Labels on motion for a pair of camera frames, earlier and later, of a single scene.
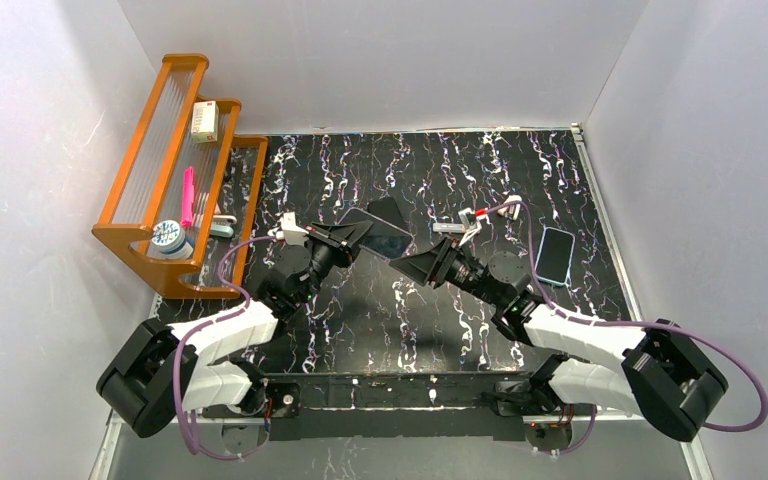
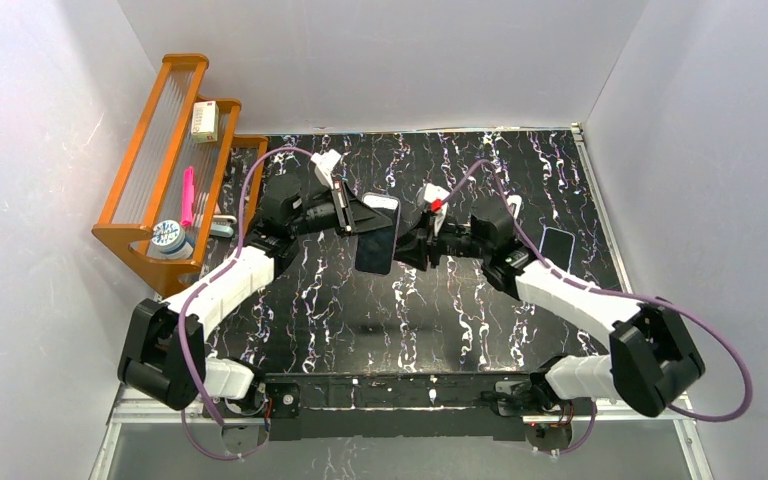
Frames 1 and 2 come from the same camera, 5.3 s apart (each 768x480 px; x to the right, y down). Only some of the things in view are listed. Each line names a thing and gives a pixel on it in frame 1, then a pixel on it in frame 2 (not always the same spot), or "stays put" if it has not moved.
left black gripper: (342, 242) → (345, 213)
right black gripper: (442, 262) → (430, 237)
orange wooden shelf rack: (182, 204) stays put
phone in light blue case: (554, 256) stays put
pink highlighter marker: (188, 197) stays put
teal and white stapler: (222, 226) stays put
